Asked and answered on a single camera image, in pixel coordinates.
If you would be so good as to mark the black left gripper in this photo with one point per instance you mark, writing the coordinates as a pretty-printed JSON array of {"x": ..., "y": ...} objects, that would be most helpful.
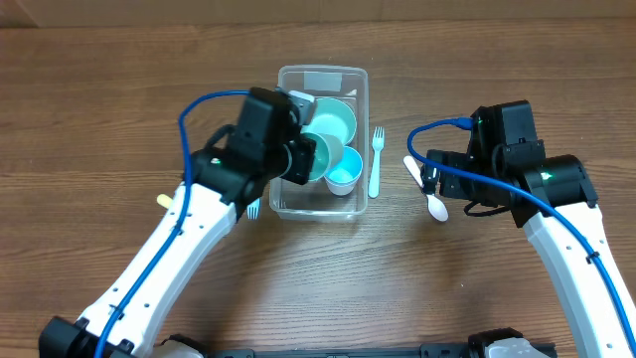
[{"x": 300, "y": 171}]

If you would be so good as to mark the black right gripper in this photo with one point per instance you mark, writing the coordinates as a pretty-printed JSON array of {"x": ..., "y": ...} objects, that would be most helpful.
[{"x": 445, "y": 182}]

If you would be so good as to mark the green plastic cup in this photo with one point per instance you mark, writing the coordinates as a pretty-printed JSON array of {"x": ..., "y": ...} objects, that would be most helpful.
[{"x": 328, "y": 152}]

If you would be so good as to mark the green plastic bowl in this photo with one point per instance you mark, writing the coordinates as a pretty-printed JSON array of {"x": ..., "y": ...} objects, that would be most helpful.
[{"x": 334, "y": 117}]

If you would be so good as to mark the blue plastic cup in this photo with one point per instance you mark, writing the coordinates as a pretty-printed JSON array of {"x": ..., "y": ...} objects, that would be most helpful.
[{"x": 348, "y": 170}]

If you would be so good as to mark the pink plastic cup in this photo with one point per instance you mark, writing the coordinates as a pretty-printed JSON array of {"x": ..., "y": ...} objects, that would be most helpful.
[{"x": 340, "y": 188}]

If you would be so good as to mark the light blue plastic fork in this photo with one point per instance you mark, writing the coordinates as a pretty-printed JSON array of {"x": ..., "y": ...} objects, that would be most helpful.
[{"x": 253, "y": 210}]

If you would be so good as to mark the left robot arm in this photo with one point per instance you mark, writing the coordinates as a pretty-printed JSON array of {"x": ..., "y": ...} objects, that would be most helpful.
[{"x": 219, "y": 181}]

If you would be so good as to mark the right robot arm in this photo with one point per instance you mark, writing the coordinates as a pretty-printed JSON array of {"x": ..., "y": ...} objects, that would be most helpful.
[{"x": 505, "y": 169}]

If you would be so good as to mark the clear plastic container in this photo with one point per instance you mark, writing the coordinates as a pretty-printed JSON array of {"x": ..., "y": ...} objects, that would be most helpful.
[{"x": 313, "y": 201}]

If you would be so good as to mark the pink plastic spoon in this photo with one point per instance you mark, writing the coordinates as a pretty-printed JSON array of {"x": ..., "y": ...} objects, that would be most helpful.
[{"x": 435, "y": 206}]

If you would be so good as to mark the green plastic fork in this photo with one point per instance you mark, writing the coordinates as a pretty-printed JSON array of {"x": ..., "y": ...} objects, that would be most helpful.
[{"x": 378, "y": 144}]

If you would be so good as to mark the yellow plastic fork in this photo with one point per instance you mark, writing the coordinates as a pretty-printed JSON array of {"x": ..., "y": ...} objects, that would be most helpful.
[{"x": 164, "y": 201}]

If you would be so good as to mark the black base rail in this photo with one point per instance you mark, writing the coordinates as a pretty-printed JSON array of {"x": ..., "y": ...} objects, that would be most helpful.
[{"x": 476, "y": 346}]

